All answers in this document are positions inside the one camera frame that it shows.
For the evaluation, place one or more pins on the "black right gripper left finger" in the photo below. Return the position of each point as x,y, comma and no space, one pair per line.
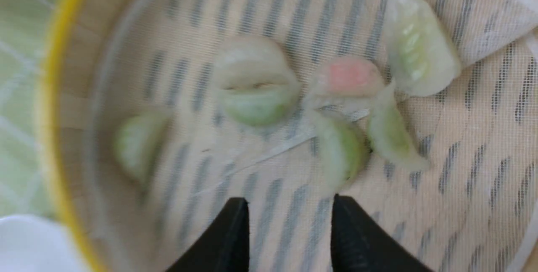
224,246

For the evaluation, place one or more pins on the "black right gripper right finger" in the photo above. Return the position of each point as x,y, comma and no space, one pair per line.
359,244

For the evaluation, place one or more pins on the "white square plate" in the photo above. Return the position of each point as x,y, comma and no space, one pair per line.
29,243

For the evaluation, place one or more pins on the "green dumpling middle of steamer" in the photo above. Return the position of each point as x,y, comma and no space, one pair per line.
343,148

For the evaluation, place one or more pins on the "green dumpling of steamer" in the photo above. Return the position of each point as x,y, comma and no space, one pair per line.
343,148
423,58

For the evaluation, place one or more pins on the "green dumpling right of centre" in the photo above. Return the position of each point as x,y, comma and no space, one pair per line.
386,130

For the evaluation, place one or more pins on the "green dumpling at steamer edge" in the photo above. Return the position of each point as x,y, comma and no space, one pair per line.
137,141

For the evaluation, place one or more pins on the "yellow rimmed bamboo steamer basket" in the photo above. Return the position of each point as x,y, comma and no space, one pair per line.
81,34

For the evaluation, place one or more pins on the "pink dumpling centre of steamer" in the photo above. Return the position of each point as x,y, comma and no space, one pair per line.
349,82

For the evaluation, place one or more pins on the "green dumpling left of centre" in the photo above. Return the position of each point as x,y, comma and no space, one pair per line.
253,82

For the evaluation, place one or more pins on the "green dumpling top of steamer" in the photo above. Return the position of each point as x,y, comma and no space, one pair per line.
423,58

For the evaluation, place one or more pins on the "white mesh steamer liner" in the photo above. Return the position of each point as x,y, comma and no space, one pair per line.
474,210

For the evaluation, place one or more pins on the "green checkered tablecloth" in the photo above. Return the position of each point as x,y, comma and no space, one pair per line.
23,27

